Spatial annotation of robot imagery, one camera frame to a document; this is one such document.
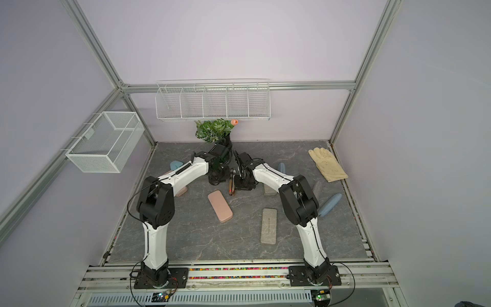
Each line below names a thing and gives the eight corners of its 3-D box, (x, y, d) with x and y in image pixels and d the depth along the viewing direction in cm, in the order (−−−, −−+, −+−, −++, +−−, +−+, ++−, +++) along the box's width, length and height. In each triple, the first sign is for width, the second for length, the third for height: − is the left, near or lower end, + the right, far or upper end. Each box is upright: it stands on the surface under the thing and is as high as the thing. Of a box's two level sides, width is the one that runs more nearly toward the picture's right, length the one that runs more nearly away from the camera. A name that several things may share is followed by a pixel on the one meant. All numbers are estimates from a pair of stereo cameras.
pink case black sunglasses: (220, 225, 89) (220, 223, 87) (206, 195, 99) (205, 193, 97) (234, 217, 91) (234, 216, 89) (219, 189, 101) (219, 187, 99)
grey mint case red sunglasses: (259, 242, 84) (259, 240, 81) (262, 210, 93) (262, 207, 91) (275, 244, 83) (276, 242, 81) (276, 211, 93) (277, 209, 90)
